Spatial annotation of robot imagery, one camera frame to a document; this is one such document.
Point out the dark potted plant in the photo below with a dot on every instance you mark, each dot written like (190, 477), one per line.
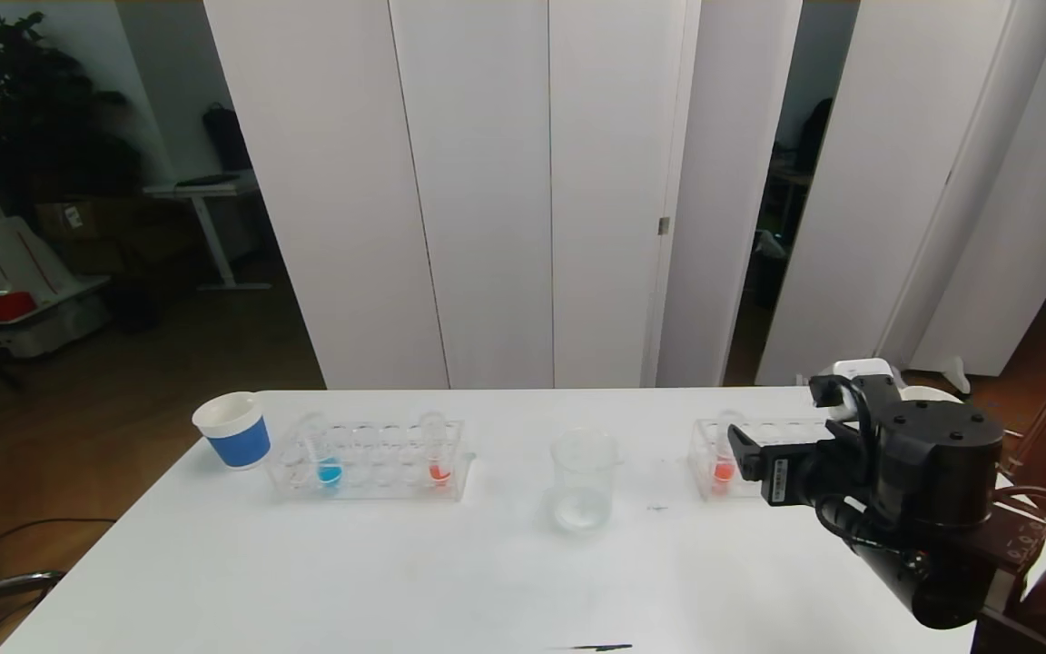
(33, 118)

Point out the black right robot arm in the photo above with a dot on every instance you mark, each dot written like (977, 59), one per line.
(932, 463)

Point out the red pigment test tube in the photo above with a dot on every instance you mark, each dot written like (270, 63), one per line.
(721, 472)
(439, 472)

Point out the clear acrylic test tube rack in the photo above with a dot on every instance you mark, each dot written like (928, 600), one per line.
(705, 483)
(378, 454)

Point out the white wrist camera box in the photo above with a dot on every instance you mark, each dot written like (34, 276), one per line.
(863, 368)

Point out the white background desk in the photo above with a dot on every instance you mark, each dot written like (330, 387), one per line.
(205, 191)

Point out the white angled partition panel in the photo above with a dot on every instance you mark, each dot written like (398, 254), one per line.
(723, 182)

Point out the metal chair frame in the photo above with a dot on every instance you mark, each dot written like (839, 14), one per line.
(5, 586)

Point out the white machine base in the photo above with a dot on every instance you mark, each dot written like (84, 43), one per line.
(33, 272)

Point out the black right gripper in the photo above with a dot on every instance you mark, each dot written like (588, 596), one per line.
(779, 477)

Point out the white partition foot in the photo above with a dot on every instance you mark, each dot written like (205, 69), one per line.
(957, 374)

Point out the blue pigment test tube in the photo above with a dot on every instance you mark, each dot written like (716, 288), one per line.
(330, 474)

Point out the black bag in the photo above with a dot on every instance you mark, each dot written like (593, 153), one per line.
(228, 141)

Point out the blue white paper cup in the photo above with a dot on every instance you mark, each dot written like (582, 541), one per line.
(240, 445)
(932, 393)

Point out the cardboard box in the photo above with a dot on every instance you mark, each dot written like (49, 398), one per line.
(78, 220)

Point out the clear glass beaker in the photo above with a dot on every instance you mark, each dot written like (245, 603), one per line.
(582, 509)

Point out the white folding partition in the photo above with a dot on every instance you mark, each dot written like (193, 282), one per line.
(468, 182)
(895, 182)

